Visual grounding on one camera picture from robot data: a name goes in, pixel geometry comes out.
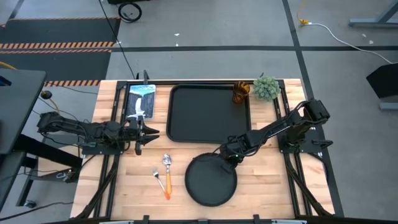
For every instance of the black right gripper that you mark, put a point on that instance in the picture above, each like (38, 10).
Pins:
(237, 147)

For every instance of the black angled box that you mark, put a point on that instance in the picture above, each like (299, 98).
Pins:
(384, 81)

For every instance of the short grey foot bar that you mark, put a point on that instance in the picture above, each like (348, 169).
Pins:
(389, 106)

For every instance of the dark grey desk top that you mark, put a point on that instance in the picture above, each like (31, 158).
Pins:
(18, 109)

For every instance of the amber glass cup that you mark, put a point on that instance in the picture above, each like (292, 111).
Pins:
(241, 91)

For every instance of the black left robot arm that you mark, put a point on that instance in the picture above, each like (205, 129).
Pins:
(93, 130)

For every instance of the black desk leg frame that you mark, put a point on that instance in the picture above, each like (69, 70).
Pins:
(46, 152)

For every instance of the round black plate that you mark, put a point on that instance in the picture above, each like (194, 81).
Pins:
(208, 183)

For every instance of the black rectangular tray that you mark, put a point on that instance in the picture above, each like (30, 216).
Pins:
(206, 113)

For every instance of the black hazard striped floor mat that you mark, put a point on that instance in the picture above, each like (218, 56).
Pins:
(56, 62)

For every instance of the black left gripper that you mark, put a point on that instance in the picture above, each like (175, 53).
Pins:
(137, 130)

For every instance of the waterfall picture book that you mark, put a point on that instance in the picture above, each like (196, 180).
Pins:
(141, 101)

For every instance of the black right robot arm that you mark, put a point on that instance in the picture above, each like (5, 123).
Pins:
(289, 123)

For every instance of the grey table leg foot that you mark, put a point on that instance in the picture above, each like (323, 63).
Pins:
(373, 21)

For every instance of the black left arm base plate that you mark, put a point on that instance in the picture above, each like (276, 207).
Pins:
(102, 150)

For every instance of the small green artificial plant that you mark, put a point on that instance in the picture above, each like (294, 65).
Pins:
(266, 88)

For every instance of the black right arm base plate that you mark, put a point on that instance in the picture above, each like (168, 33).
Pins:
(306, 144)

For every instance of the black caster wheel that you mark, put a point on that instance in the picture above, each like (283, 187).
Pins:
(30, 204)

